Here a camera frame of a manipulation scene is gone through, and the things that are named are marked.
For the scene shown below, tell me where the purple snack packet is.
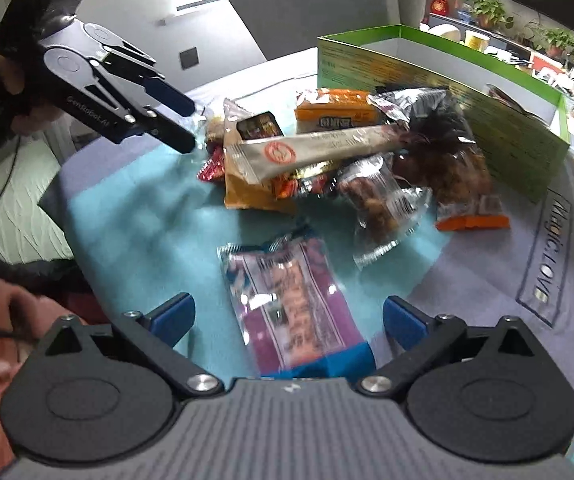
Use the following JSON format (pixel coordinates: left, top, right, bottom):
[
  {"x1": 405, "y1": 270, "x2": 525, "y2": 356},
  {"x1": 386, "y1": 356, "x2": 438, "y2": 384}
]
[{"x1": 217, "y1": 225, "x2": 375, "y2": 378}]

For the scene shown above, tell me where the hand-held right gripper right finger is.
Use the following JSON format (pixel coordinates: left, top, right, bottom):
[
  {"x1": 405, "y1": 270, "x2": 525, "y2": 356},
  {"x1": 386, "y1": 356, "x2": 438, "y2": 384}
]
[{"x1": 359, "y1": 296, "x2": 538, "y2": 401}]

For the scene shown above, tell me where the small dark snack packet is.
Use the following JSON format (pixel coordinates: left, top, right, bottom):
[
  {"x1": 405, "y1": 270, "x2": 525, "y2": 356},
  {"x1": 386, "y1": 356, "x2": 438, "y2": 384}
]
[{"x1": 237, "y1": 111, "x2": 285, "y2": 142}]

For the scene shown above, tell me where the white bowl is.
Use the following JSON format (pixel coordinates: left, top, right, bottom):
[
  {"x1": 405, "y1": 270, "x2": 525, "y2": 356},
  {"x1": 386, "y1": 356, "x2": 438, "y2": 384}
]
[{"x1": 429, "y1": 22, "x2": 460, "y2": 41}]

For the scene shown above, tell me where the tan snack packet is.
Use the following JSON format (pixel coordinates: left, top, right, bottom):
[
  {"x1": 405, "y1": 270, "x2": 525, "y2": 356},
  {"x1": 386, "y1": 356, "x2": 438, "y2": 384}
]
[{"x1": 222, "y1": 99, "x2": 298, "y2": 213}]

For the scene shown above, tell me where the person's black jacket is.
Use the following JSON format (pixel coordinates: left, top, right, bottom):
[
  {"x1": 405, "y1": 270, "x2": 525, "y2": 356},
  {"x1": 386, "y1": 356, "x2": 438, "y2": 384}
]
[{"x1": 0, "y1": 245, "x2": 112, "y2": 326}]

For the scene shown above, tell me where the clear packet of brown nuts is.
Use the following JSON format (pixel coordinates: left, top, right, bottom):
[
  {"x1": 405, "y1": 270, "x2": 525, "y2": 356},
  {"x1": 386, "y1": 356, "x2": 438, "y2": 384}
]
[{"x1": 337, "y1": 155, "x2": 433, "y2": 268}]

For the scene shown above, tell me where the green potted plant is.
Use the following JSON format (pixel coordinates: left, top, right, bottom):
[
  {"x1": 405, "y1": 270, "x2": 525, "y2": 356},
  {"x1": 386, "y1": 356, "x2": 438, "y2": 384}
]
[
  {"x1": 537, "y1": 27, "x2": 574, "y2": 61},
  {"x1": 467, "y1": 0, "x2": 513, "y2": 28}
]

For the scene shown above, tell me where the orange foil candy packet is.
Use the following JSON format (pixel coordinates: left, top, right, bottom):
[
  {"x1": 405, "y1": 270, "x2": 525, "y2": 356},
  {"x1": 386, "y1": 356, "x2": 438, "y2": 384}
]
[{"x1": 272, "y1": 160, "x2": 348, "y2": 201}]

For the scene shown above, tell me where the white textured cushion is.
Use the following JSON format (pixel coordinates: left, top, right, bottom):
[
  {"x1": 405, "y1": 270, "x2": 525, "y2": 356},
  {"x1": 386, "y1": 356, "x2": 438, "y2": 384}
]
[{"x1": 0, "y1": 135, "x2": 88, "y2": 266}]

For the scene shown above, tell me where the green cardboard box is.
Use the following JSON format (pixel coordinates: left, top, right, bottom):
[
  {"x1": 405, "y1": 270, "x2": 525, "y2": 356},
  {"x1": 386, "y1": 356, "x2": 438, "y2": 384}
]
[{"x1": 317, "y1": 25, "x2": 570, "y2": 203}]

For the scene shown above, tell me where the small clear pastry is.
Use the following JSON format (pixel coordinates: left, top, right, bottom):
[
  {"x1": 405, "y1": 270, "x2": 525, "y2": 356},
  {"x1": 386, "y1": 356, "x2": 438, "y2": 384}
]
[{"x1": 194, "y1": 102, "x2": 228, "y2": 156}]

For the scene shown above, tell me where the long beige stick packet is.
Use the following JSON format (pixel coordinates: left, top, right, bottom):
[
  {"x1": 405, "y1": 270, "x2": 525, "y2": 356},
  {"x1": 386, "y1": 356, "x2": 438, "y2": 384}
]
[{"x1": 237, "y1": 122, "x2": 418, "y2": 186}]

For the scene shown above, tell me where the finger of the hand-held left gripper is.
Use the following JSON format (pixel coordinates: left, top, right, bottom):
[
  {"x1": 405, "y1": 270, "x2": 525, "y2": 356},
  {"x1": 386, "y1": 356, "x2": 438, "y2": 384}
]
[
  {"x1": 97, "y1": 42, "x2": 197, "y2": 116},
  {"x1": 52, "y1": 57, "x2": 198, "y2": 154}
]

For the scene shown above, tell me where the red candy wrapper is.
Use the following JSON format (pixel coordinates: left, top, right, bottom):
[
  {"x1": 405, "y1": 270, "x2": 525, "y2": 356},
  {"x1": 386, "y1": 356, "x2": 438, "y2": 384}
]
[{"x1": 196, "y1": 150, "x2": 228, "y2": 186}]

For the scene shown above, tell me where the dark dried fruit bag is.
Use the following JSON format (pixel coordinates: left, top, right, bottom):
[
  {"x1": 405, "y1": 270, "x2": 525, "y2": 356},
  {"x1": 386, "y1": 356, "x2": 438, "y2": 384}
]
[{"x1": 372, "y1": 85, "x2": 510, "y2": 233}]

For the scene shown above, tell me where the orange cracker packet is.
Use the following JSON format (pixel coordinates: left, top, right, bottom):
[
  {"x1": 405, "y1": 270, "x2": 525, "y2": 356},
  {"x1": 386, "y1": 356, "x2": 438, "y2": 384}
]
[{"x1": 294, "y1": 88, "x2": 383, "y2": 133}]

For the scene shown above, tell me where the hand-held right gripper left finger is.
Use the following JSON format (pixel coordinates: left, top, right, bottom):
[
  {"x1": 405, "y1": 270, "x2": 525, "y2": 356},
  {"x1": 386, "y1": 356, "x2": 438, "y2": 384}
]
[{"x1": 37, "y1": 292, "x2": 223, "y2": 401}]

